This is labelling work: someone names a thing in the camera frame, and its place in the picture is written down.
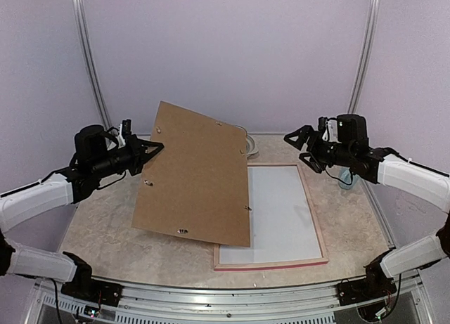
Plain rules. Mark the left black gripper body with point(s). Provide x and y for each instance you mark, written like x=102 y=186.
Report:
x=134 y=158

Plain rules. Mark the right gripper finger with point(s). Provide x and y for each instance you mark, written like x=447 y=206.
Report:
x=298 y=138
x=311 y=162

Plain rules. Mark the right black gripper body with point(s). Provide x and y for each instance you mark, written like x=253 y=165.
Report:
x=323 y=154

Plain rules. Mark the brown backing board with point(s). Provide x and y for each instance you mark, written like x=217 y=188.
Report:
x=197 y=186

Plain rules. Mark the canyon photo print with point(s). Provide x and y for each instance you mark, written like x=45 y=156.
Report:
x=281 y=215

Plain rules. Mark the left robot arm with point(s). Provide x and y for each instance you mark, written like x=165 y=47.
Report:
x=99 y=154

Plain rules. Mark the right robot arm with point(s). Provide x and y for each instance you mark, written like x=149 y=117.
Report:
x=343 y=141

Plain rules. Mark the light blue mug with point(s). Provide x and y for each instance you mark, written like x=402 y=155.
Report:
x=347 y=179

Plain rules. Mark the striped ceramic plate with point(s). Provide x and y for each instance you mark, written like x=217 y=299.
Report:
x=251 y=145

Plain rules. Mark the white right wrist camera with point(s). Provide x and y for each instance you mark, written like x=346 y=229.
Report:
x=328 y=127

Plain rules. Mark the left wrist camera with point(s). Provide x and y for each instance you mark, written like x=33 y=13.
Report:
x=124 y=131

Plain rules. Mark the pink wooden picture frame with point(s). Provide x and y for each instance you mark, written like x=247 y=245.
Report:
x=274 y=264

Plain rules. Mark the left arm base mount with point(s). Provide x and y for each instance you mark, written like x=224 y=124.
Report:
x=83 y=286

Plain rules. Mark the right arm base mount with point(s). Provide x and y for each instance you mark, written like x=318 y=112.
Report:
x=373 y=285

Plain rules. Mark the aluminium front rail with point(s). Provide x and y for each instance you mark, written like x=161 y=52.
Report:
x=140 y=303

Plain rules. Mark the right aluminium corner post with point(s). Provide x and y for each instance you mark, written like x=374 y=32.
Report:
x=369 y=34

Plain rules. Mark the aluminium corner post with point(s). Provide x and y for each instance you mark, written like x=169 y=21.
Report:
x=83 y=32
x=369 y=34

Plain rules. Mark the left aluminium corner post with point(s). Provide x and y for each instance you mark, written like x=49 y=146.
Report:
x=83 y=32

